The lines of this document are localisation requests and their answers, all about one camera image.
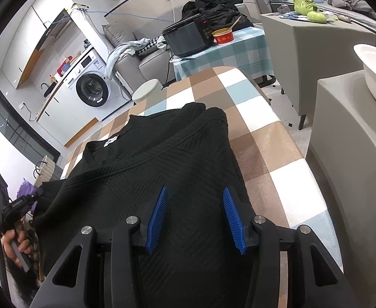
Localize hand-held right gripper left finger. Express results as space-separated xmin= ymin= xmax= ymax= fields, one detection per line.
xmin=31 ymin=185 xmax=169 ymax=308

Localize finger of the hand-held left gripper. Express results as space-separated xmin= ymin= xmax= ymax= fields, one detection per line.
xmin=21 ymin=188 xmax=44 ymax=207

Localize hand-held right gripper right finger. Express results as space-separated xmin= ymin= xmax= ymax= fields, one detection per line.
xmin=223 ymin=187 xmax=357 ymax=308

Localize black knit sweater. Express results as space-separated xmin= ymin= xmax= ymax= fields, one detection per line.
xmin=31 ymin=102 xmax=264 ymax=308

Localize pile of black clothes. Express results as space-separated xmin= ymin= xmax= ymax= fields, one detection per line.
xmin=181 ymin=0 xmax=254 ymax=31

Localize person's left hand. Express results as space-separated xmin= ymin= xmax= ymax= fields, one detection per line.
xmin=1 ymin=223 xmax=35 ymax=265

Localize purple bag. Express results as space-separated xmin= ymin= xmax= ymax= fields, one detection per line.
xmin=17 ymin=180 xmax=39 ymax=201

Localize woven two-tone basket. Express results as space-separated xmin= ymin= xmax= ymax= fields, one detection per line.
xmin=33 ymin=155 xmax=58 ymax=188

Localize dark glass door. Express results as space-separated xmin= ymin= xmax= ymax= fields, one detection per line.
xmin=0 ymin=83 xmax=61 ymax=164

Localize brown blue checkered tablecloth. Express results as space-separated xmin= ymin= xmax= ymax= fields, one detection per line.
xmin=60 ymin=66 xmax=344 ymax=264

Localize white lower kitchen cabinets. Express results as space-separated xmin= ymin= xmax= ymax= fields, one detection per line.
xmin=36 ymin=80 xmax=99 ymax=148

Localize white kitchen cabinets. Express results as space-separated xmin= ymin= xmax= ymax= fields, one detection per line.
xmin=0 ymin=0 xmax=76 ymax=90
xmin=36 ymin=80 xmax=99 ymax=148

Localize low beige cabinet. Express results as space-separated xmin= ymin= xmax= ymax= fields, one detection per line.
xmin=305 ymin=70 xmax=376 ymax=283

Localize white washing machine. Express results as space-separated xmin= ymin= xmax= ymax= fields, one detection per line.
xmin=63 ymin=47 xmax=134 ymax=119

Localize round white stool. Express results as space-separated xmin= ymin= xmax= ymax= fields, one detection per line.
xmin=132 ymin=80 xmax=164 ymax=104

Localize red box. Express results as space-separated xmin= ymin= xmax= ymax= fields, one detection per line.
xmin=56 ymin=58 xmax=75 ymax=76

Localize white upper kitchen cabinets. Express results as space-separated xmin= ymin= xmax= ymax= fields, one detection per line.
xmin=0 ymin=0 xmax=76 ymax=90

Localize grey sofa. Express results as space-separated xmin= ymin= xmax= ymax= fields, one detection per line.
xmin=103 ymin=5 xmax=253 ymax=85

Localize white grey garment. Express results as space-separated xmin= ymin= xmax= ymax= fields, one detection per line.
xmin=105 ymin=38 xmax=152 ymax=81

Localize silver range hood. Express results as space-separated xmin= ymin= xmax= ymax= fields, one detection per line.
xmin=41 ymin=10 xmax=72 ymax=51

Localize beige cabinet with legs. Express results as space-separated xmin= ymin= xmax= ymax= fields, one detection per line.
xmin=259 ymin=10 xmax=376 ymax=130

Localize houndstooth cushion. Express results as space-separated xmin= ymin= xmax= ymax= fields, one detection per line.
xmin=140 ymin=36 xmax=169 ymax=55

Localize grey pillow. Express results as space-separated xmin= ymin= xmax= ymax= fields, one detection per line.
xmin=102 ymin=23 xmax=137 ymax=50

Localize red bowl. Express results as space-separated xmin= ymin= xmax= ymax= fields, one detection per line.
xmin=211 ymin=28 xmax=234 ymax=45

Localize black countertop oven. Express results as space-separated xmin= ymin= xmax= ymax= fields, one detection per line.
xmin=162 ymin=14 xmax=216 ymax=56

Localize small green toy piece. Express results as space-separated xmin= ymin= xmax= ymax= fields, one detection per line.
xmin=306 ymin=11 xmax=330 ymax=24

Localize green figure head toy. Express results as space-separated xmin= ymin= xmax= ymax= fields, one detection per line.
xmin=291 ymin=0 xmax=318 ymax=16

